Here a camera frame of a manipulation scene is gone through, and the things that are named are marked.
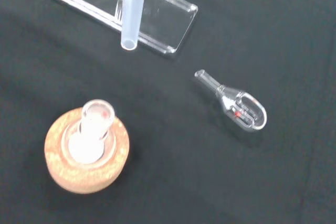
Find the cork ring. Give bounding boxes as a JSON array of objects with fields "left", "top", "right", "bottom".
[{"left": 44, "top": 106, "right": 131, "bottom": 195}]

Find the round-bottom glass flask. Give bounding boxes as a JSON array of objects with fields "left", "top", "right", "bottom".
[{"left": 67, "top": 99, "right": 116, "bottom": 164}]

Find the clear acrylic funnel stand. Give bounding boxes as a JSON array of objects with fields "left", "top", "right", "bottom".
[{"left": 48, "top": 0, "right": 199, "bottom": 60}]

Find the black bench cloth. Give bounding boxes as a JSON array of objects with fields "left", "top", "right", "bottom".
[{"left": 0, "top": 0, "right": 336, "bottom": 224}]

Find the clear glass weighing funnel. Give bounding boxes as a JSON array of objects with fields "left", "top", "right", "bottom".
[{"left": 194, "top": 69, "right": 268, "bottom": 132}]

